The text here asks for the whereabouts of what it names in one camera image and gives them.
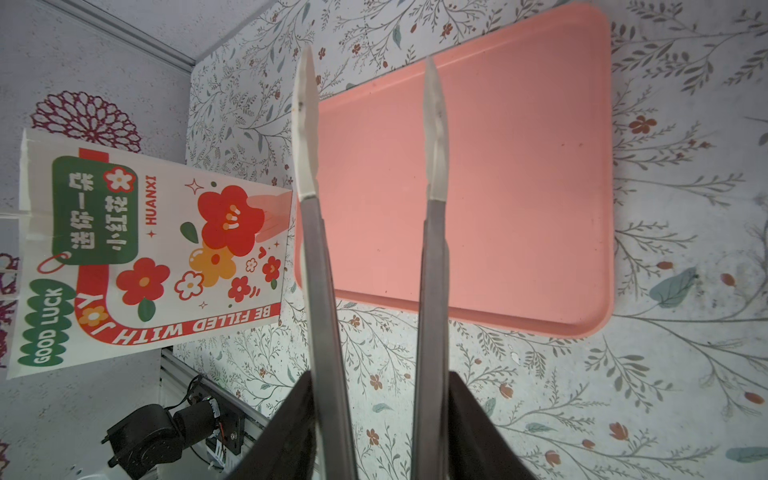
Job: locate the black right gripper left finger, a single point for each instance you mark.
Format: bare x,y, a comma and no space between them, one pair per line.
286,448

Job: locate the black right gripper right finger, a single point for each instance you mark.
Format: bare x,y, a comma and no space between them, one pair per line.
476,448

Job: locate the steel tongs with white tips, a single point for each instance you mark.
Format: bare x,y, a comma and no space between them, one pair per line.
429,458

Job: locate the white floral paper bag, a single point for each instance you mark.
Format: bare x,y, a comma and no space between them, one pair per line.
122,253

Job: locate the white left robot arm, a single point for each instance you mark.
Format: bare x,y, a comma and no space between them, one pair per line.
154,435

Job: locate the pink plastic tray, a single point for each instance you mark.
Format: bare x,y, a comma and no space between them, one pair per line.
529,220

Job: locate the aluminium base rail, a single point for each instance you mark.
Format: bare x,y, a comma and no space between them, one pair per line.
198,390

